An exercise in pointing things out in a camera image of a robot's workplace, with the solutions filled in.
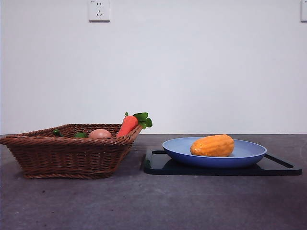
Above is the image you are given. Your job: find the blue round plate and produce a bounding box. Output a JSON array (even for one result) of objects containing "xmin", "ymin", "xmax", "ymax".
[{"xmin": 162, "ymin": 137, "xmax": 268, "ymax": 169}]

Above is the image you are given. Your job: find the yellow orange toy corn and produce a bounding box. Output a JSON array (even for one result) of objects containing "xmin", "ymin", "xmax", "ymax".
[{"xmin": 190, "ymin": 134, "xmax": 235, "ymax": 158}]

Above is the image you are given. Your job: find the brown wicker basket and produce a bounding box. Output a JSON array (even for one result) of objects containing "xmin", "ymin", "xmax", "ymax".
[{"xmin": 0, "ymin": 123, "xmax": 142, "ymax": 180}]

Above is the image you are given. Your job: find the orange carrot with green leaves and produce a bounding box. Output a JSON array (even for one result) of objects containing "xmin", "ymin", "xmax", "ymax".
[{"xmin": 116, "ymin": 111, "xmax": 153, "ymax": 138}]

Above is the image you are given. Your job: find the pale brown egg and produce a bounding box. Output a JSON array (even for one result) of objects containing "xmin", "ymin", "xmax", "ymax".
[{"xmin": 88, "ymin": 128, "xmax": 113, "ymax": 139}]

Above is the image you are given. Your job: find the black glossy tray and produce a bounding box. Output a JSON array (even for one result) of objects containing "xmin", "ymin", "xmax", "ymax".
[{"xmin": 143, "ymin": 149, "xmax": 303, "ymax": 176}]

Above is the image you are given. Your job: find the green chili pepper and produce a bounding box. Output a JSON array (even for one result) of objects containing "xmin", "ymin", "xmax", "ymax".
[{"xmin": 53, "ymin": 129, "xmax": 89, "ymax": 138}]

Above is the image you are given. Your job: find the white wall socket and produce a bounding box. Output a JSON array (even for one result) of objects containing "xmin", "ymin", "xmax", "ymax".
[{"xmin": 89, "ymin": 0, "xmax": 111, "ymax": 23}]

